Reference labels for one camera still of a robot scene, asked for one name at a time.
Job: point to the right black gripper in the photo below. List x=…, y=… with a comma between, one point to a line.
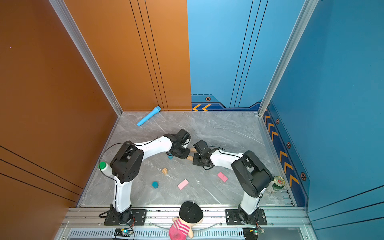
x=195, y=156

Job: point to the large teal cylinder block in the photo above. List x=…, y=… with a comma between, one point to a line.
x=155, y=184

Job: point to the blue toy microphone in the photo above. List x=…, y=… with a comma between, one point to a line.
x=155, y=111

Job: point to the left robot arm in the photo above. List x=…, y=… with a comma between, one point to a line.
x=127, y=163

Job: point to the light pink wood block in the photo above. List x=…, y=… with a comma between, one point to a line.
x=183, y=184

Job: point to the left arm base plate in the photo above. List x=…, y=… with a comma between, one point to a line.
x=137, y=218

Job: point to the green circuit board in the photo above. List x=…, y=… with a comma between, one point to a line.
x=124, y=234

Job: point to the doll with black hat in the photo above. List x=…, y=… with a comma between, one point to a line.
x=190, y=215

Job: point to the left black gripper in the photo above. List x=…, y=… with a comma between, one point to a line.
x=185, y=156

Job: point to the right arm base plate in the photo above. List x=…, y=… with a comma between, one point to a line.
x=240, y=217

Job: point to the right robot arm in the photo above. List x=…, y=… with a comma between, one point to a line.
x=253, y=177

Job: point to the dark pink wood block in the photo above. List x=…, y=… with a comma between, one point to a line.
x=222, y=177

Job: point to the aluminium front rail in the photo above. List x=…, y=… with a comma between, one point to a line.
x=284, y=223

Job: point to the green beverage can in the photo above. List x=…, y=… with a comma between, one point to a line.
x=277, y=184

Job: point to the right small circuit board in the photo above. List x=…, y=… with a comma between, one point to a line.
x=257, y=232

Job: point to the green cap white bottle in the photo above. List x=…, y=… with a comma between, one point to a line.
x=106, y=169

